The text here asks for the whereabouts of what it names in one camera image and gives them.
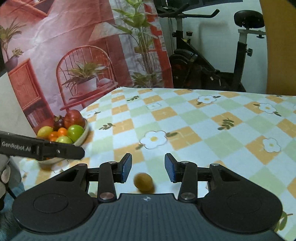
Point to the person's left hand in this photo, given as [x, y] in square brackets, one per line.
[5, 173]

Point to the dark purple mangosteen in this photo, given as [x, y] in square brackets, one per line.
[59, 124]

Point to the checkered floral tablecloth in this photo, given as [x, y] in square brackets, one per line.
[196, 139]

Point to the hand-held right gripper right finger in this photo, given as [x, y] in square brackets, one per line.
[170, 168]

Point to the yellow wooden door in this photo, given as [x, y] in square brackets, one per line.
[279, 46]

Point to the white refrigerator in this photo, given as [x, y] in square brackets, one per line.
[13, 111]

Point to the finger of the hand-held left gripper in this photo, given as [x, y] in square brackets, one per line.
[64, 151]

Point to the green apple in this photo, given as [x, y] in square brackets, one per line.
[63, 140]
[75, 133]

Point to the dark blue cloth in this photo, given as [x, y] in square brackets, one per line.
[13, 208]

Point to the wall poster with red furniture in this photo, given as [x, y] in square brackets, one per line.
[69, 34]

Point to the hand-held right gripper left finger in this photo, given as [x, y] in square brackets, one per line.
[126, 168]

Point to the yellow lemon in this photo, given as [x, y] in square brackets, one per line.
[45, 131]

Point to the small orange tangerine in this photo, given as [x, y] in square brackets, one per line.
[53, 136]
[63, 132]

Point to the small brown round fruit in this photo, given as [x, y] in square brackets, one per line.
[143, 183]

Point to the black exercise bike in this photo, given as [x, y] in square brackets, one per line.
[196, 67]

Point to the red apple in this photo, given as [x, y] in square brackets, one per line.
[74, 119]

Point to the cream shallow bowl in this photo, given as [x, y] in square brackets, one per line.
[82, 136]

